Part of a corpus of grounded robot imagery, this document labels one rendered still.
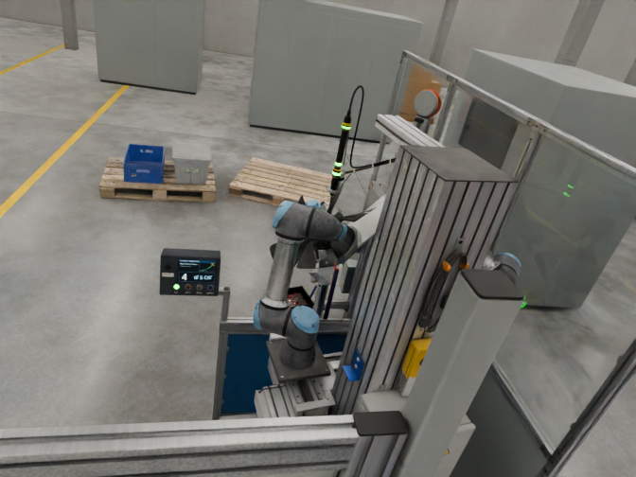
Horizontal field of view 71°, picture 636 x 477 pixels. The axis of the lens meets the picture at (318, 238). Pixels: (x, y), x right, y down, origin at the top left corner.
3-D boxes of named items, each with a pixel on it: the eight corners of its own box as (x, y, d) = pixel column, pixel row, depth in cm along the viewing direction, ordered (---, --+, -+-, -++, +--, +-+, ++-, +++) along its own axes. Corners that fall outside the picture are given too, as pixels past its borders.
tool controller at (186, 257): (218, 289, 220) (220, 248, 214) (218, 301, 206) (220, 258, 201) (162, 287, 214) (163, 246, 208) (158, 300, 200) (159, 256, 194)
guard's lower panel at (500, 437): (351, 269, 434) (373, 184, 388) (477, 579, 218) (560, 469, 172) (348, 269, 433) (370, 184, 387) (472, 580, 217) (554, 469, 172)
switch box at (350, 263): (362, 293, 305) (369, 268, 294) (341, 293, 301) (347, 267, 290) (359, 286, 312) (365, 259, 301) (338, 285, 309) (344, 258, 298)
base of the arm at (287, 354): (320, 366, 185) (325, 349, 180) (285, 372, 180) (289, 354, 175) (309, 341, 197) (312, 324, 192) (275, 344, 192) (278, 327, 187)
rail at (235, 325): (382, 329, 252) (385, 318, 248) (384, 334, 249) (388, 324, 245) (219, 328, 231) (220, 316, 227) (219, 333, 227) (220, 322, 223)
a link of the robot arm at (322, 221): (344, 214, 164) (349, 221, 212) (315, 206, 165) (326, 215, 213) (335, 245, 164) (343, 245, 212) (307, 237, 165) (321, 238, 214)
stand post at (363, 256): (337, 359, 335) (373, 226, 277) (340, 368, 327) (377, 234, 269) (331, 359, 334) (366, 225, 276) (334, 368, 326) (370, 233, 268)
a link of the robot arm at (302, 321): (311, 352, 178) (317, 326, 171) (279, 343, 179) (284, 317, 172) (318, 333, 188) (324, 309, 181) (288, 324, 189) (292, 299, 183)
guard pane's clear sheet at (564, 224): (374, 181, 383) (406, 57, 332) (556, 453, 173) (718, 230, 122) (373, 181, 382) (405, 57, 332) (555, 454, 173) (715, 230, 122)
